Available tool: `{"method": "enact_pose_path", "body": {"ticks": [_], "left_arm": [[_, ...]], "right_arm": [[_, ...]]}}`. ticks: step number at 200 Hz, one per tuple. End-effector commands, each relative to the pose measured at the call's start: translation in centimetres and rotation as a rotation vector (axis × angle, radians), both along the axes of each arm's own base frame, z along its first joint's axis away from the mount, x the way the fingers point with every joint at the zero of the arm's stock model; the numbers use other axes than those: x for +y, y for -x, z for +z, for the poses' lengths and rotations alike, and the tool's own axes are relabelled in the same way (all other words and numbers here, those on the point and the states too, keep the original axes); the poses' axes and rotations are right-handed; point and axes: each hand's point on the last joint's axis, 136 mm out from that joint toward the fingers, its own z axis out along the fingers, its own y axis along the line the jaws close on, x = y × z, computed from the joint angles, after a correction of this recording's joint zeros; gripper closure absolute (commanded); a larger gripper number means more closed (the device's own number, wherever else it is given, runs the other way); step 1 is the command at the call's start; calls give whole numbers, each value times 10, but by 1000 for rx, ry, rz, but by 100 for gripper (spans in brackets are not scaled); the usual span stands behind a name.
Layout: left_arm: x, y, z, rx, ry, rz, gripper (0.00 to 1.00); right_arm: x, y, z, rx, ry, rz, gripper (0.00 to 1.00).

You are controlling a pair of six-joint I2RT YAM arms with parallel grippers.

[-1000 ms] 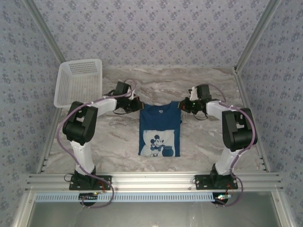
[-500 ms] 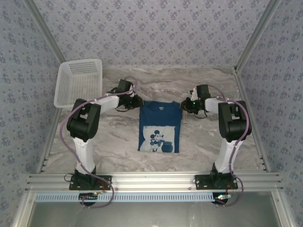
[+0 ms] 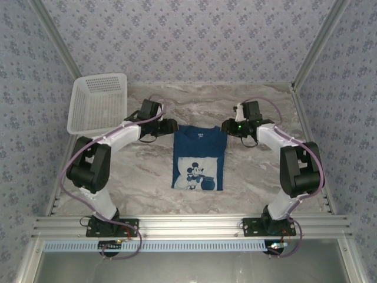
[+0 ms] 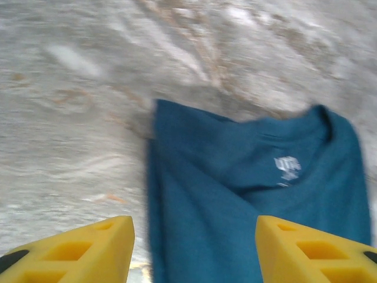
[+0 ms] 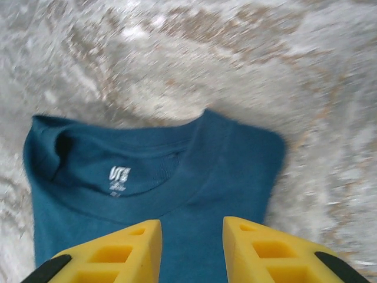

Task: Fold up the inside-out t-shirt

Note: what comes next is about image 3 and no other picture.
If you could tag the blue t-shirt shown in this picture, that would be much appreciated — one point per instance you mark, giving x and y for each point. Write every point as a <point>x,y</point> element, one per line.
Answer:
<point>200,147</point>

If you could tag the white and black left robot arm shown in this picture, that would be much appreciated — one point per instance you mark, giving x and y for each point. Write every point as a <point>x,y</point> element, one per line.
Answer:
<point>88,168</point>

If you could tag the white perforated plastic basket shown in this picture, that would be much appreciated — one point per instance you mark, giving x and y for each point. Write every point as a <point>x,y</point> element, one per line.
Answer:
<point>97,103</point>

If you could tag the small black controller board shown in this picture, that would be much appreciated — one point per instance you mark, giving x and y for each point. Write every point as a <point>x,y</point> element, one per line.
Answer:
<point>109,247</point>
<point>275,249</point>

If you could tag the grey metal panel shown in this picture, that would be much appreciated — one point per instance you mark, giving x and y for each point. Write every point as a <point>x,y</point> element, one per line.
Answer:
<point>188,268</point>

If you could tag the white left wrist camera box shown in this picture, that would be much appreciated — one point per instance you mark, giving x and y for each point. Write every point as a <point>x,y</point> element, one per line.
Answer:
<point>161,112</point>

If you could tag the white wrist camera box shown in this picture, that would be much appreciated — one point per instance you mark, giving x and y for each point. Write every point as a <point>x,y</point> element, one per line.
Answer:
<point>240,113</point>
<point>161,112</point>

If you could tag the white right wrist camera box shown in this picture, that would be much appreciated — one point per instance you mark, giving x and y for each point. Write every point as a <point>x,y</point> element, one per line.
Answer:
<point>240,113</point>

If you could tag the aluminium frame post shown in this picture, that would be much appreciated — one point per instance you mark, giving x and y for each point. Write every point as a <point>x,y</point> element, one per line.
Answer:
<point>56,38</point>
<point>321,41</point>

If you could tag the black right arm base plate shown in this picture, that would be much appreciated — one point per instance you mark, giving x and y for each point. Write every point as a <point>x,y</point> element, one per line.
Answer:
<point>250,227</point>

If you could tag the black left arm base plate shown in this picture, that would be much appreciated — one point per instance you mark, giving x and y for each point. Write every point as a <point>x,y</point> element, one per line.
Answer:
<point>129,225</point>

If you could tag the aluminium mounting rail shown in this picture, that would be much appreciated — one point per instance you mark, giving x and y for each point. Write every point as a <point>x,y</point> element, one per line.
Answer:
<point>188,227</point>

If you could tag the aluminium frame leg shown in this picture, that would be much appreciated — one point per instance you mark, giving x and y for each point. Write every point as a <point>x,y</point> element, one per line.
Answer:
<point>28,265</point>
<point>355,265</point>

